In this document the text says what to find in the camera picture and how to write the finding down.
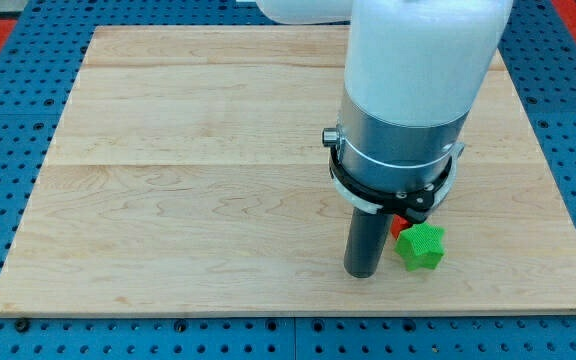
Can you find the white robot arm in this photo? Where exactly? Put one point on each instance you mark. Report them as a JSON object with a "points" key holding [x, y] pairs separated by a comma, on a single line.
{"points": [[413, 69]]}

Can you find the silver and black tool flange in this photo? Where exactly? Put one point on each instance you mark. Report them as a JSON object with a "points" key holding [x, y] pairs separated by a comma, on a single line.
{"points": [[385, 168]]}

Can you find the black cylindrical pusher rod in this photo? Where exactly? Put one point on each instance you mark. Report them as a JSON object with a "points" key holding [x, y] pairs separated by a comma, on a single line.
{"points": [[365, 243]]}

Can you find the light wooden board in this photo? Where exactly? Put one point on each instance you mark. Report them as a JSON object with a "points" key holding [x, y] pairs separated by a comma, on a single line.
{"points": [[186, 178]]}

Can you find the red block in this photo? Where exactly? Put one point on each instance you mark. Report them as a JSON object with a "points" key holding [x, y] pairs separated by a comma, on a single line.
{"points": [[398, 225]]}

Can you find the blue perforated metal table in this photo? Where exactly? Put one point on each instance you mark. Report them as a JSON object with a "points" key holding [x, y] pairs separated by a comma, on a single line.
{"points": [[38, 65]]}

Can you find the green star block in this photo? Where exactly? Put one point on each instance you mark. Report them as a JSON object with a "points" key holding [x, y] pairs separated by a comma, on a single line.
{"points": [[420, 246]]}

